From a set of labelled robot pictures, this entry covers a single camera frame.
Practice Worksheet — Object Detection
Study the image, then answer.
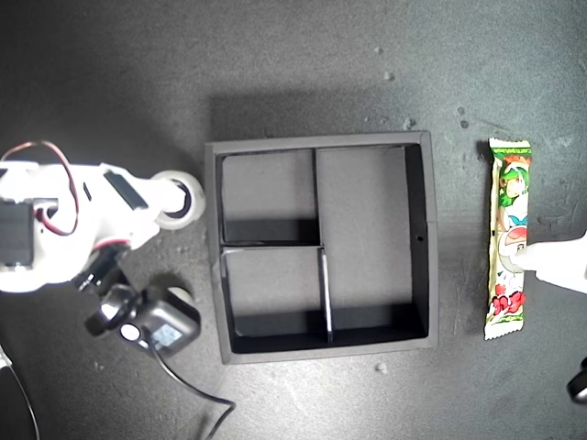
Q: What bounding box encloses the plain white tape roll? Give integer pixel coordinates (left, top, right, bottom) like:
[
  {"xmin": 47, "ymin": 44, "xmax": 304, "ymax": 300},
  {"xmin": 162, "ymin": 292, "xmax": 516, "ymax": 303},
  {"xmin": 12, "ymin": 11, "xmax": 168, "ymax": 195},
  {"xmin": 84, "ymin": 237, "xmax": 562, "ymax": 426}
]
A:
[{"xmin": 150, "ymin": 169, "xmax": 207, "ymax": 231}]

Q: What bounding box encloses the white tape roll green core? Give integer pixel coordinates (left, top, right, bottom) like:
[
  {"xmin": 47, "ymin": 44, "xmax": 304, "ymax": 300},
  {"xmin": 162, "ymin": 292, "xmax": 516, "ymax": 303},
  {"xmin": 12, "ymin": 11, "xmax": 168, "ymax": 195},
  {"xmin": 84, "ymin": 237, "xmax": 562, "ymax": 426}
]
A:
[{"xmin": 165, "ymin": 286, "xmax": 194, "ymax": 304}]

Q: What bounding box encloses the green printed snack bar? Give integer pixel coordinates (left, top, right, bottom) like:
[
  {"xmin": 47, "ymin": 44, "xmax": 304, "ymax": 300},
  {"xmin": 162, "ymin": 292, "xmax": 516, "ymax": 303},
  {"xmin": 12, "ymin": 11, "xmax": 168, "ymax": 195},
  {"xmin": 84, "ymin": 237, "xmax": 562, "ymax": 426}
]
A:
[{"xmin": 483, "ymin": 137, "xmax": 533, "ymax": 342}]

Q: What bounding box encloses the black compartment tray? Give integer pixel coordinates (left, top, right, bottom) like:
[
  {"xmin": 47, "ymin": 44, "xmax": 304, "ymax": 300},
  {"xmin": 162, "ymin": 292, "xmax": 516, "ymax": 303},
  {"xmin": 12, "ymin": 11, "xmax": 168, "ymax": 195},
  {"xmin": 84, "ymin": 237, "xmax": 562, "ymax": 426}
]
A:
[{"xmin": 205, "ymin": 130, "xmax": 441, "ymax": 366}]

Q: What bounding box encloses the red servo wire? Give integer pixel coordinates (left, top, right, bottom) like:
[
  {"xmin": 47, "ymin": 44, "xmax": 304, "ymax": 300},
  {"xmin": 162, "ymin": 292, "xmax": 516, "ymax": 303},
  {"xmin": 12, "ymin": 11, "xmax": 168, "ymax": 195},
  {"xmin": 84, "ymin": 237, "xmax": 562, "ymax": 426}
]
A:
[{"xmin": 0, "ymin": 140, "xmax": 80, "ymax": 237}]

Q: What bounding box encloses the black camera cable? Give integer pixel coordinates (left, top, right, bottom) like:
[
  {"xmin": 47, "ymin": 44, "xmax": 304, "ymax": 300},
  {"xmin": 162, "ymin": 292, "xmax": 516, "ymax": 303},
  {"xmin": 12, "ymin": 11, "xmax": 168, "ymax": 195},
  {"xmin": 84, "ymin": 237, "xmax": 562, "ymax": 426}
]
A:
[{"xmin": 149, "ymin": 347, "xmax": 238, "ymax": 440}]

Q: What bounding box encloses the thin black cable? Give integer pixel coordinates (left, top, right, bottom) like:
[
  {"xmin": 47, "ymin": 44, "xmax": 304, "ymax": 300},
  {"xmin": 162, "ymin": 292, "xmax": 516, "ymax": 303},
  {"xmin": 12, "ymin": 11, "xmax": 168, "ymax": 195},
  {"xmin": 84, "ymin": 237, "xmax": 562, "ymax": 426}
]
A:
[{"xmin": 0, "ymin": 346, "xmax": 41, "ymax": 440}]

